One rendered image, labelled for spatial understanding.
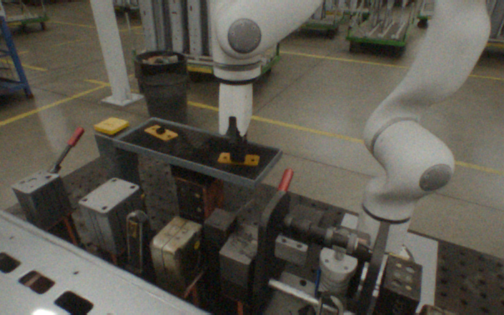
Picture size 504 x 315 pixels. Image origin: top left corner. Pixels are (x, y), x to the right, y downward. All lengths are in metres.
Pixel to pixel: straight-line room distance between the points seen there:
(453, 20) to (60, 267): 0.86
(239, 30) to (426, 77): 0.39
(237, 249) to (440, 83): 0.49
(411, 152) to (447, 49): 0.19
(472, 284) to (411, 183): 0.57
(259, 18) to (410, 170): 0.42
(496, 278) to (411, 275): 0.72
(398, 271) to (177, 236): 0.38
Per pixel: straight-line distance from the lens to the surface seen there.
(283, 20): 0.48
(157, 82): 3.13
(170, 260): 0.63
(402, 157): 0.72
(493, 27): 7.18
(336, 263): 0.57
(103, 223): 0.71
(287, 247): 0.51
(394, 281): 0.56
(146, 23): 5.04
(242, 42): 0.48
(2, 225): 0.95
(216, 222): 0.63
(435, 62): 0.71
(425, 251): 1.10
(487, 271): 1.29
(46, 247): 0.83
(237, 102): 0.57
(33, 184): 0.94
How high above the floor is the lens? 1.53
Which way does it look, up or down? 32 degrees down
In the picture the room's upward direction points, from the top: straight up
